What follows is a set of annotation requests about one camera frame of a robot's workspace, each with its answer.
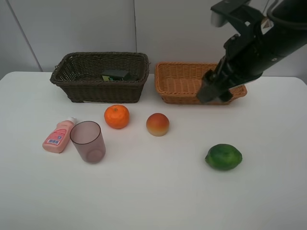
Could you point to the translucent purple plastic cup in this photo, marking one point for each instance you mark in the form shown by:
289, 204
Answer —
88, 140

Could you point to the green lime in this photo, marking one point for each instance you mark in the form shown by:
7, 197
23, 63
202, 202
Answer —
223, 157

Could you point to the dark brown wicker basket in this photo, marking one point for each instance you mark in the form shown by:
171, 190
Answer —
80, 76

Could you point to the light orange wicker basket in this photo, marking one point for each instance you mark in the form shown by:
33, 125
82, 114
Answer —
179, 82

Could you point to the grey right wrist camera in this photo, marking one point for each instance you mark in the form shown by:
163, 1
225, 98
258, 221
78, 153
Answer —
238, 13

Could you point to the dark green pump bottle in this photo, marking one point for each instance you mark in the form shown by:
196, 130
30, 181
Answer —
117, 75

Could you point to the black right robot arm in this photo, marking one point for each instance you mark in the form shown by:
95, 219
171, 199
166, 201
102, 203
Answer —
291, 13

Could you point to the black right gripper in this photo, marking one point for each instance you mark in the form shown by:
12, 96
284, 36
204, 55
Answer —
248, 54

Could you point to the pink lotion bottle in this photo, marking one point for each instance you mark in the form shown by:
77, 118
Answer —
59, 138

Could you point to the orange mandarin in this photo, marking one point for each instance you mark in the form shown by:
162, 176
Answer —
117, 116

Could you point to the red yellow peach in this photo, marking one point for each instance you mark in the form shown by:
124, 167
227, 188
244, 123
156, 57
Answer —
157, 124

